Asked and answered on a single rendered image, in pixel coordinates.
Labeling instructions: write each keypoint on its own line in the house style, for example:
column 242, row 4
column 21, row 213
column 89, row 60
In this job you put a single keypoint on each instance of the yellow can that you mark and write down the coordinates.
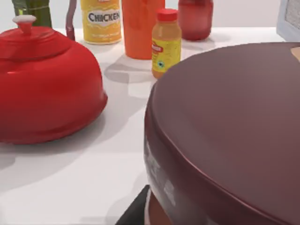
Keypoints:
column 102, row 23

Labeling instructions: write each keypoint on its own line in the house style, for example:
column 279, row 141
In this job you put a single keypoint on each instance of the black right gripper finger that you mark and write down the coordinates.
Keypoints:
column 137, row 211

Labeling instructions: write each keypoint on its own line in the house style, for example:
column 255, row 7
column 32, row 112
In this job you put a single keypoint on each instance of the red kettle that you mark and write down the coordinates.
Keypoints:
column 44, row 91

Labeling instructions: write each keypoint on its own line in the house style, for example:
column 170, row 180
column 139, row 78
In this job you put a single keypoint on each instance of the dark red jar lid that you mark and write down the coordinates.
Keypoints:
column 225, row 131

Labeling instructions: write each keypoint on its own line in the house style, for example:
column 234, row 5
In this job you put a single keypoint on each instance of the red jar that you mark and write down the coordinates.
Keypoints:
column 195, row 18

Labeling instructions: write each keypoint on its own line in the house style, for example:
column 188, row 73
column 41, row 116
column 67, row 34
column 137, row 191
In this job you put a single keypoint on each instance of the dark green bottle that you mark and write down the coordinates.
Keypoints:
column 35, row 11

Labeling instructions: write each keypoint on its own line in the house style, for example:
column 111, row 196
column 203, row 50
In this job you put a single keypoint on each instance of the small yellow bottle red cap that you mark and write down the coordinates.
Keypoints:
column 165, row 44

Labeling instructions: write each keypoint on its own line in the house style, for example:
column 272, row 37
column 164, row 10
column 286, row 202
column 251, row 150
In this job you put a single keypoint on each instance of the orange cup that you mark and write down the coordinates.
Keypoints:
column 139, row 28

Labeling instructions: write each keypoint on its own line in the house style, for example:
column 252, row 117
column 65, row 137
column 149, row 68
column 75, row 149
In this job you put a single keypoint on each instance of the pale microwave oven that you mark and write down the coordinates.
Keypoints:
column 289, row 18

